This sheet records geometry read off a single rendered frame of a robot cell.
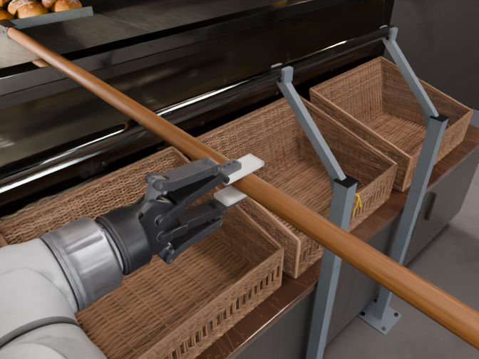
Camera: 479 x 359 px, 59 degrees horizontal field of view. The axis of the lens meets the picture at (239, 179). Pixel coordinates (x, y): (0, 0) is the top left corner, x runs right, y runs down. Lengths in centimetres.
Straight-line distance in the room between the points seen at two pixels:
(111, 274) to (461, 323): 35
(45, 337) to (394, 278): 33
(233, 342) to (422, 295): 74
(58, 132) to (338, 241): 84
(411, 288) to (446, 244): 198
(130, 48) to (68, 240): 80
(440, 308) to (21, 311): 38
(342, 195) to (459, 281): 133
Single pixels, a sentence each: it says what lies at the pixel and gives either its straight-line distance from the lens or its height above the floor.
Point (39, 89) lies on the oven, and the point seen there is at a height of 113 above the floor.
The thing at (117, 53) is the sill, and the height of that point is 117.
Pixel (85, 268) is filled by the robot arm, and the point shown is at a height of 121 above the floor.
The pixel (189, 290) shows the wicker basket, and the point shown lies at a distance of 124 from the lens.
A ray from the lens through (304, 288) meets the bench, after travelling 126.
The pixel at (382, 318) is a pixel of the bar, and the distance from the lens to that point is 198.
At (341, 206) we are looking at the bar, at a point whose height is 89.
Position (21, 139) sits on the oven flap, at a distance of 115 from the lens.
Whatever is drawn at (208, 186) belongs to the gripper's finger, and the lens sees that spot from 54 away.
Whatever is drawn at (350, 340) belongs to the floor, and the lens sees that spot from 190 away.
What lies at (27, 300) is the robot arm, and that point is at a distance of 43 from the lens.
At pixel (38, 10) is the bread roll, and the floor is 122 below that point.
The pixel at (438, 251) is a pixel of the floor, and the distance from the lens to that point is 239.
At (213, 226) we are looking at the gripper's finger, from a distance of 58.
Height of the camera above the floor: 153
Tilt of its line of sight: 35 degrees down
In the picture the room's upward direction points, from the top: straight up
